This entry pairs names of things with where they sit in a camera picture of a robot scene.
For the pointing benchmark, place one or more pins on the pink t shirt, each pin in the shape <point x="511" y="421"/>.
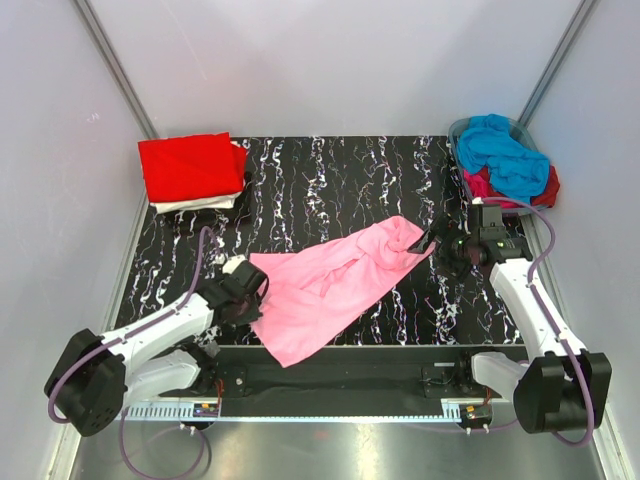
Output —
<point x="317" y="293"/>

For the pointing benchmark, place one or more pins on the blue t shirt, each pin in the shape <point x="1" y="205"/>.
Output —
<point x="515" y="170"/>

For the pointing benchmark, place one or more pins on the dark red t shirt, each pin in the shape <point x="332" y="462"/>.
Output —
<point x="546" y="199"/>

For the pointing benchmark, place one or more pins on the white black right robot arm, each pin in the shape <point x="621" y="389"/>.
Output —
<point x="562" y="388"/>

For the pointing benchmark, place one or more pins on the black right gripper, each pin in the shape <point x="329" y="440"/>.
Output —
<point x="445" y="245"/>

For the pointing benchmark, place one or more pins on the folded red t shirt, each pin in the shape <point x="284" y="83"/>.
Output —
<point x="192" y="168"/>

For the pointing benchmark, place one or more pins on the folded white t shirt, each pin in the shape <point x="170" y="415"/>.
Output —
<point x="218" y="202"/>

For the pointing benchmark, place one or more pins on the white slotted cable duct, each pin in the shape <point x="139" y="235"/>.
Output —
<point x="236" y="410"/>

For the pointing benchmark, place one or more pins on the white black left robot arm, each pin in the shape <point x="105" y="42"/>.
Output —
<point x="99" y="375"/>

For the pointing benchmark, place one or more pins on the magenta t shirt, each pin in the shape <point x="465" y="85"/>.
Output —
<point x="479" y="184"/>

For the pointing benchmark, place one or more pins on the grey plastic laundry basket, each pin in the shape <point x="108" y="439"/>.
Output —
<point x="518" y="132"/>

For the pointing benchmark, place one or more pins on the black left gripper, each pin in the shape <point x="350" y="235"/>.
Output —
<point x="248" y="304"/>

